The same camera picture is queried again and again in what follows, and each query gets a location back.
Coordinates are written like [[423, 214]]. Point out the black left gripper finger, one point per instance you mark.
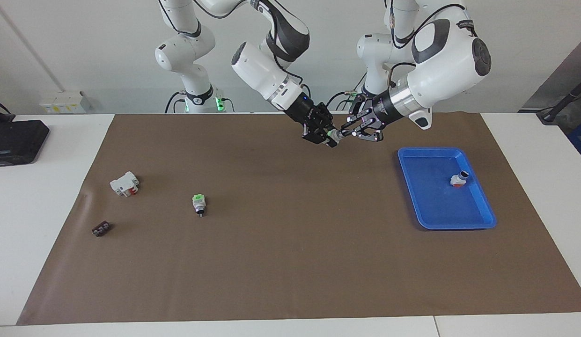
[[364, 110], [371, 132]]

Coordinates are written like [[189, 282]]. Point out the blue plastic tray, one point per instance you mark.
[[435, 206]]

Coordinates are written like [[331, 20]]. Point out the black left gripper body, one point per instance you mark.
[[384, 112]]

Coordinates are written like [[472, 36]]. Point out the black box device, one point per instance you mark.
[[14, 140]]

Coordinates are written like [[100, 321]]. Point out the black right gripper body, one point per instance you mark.
[[309, 114]]

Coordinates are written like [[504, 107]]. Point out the white wall socket box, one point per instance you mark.
[[63, 103]]

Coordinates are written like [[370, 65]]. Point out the small dark terminal block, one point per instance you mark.
[[101, 229]]

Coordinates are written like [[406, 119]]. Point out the white circuit breaker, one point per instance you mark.
[[123, 183]]

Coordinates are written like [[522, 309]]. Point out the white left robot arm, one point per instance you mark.
[[444, 70]]

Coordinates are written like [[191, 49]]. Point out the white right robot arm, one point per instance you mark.
[[257, 65]]

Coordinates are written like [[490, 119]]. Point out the black stand pole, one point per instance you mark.
[[547, 116]]

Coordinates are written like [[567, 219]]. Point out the brown paper table mat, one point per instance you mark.
[[290, 257]]

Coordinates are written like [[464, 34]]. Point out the green-topped push button switch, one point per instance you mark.
[[334, 136]]

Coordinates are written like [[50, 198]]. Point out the white switch with red base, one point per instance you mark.
[[458, 180]]

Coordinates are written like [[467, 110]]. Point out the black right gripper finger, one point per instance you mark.
[[327, 117], [318, 140]]

